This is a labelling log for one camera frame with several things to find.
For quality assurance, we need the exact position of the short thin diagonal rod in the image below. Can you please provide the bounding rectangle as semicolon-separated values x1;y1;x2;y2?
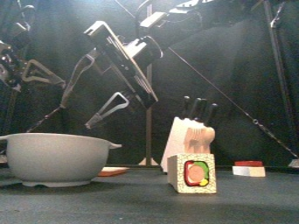
25;106;64;134

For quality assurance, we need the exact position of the flat orange and white toy slice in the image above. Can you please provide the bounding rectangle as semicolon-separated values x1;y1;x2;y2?
96;165;131;178

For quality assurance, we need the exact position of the wooden knife block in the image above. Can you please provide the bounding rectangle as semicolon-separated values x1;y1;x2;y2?
160;116;208;173

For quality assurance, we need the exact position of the wooden toy fork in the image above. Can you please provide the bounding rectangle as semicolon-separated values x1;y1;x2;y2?
183;127;207;155

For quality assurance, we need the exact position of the wooden toy spoon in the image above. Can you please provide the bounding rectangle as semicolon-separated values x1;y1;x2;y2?
200;126;218;155

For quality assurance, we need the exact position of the toy sushi roll block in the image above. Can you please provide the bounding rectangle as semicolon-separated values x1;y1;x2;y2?
167;152;219;194

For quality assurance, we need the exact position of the red and white toy nigiri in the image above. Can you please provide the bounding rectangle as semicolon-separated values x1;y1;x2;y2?
231;159;267;179

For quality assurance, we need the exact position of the vertical metal frame pole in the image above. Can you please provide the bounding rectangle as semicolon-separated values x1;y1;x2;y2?
138;0;162;167

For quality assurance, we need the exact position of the grey bowl with handles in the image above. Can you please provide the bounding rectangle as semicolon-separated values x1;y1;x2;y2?
0;132;123;188

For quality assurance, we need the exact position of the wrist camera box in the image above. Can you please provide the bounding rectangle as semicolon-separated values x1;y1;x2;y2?
138;10;170;30

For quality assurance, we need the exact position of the black knife handle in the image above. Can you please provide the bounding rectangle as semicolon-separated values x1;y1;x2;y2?
204;103;220;127
182;95;192;120
188;97;202;121
195;99;210;123

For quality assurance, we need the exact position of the long diagonal frame rod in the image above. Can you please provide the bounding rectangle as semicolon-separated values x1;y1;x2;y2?
167;47;299;160

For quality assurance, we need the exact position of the slanted metal frame pole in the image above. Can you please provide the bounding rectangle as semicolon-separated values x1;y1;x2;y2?
263;0;298;147

